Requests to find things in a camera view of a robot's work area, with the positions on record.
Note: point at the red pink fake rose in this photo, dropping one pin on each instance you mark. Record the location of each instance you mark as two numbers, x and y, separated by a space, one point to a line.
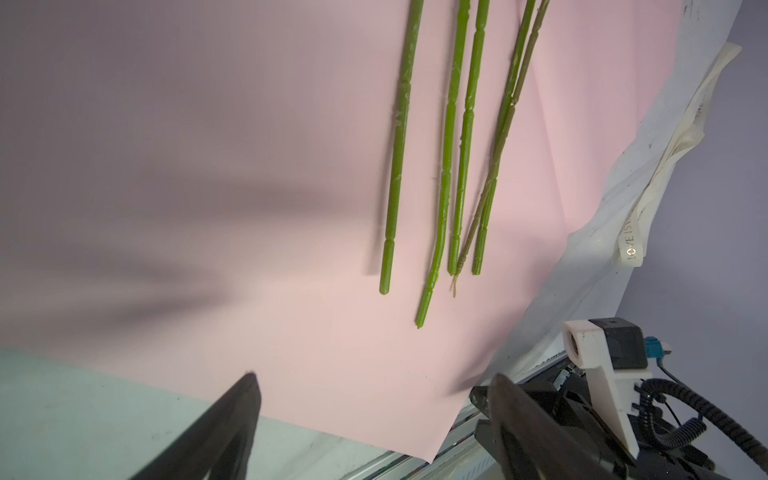
446 162

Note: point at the cream fake rose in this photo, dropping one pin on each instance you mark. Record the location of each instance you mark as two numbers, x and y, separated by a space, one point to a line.
399 140

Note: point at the cream ribbon strip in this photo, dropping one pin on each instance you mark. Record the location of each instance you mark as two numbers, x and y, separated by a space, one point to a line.
632 243

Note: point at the purple pink wrapping paper sheet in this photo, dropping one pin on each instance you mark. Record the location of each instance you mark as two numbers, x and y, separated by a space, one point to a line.
194 189

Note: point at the white blue fake flower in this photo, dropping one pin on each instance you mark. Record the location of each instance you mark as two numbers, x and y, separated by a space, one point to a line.
532 20

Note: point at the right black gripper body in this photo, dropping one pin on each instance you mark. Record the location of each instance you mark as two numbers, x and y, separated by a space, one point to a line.
670 418

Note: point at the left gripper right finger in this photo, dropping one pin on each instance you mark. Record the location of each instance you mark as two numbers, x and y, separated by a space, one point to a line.
530 444

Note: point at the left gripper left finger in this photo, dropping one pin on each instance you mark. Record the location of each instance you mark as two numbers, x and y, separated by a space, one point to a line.
218 444

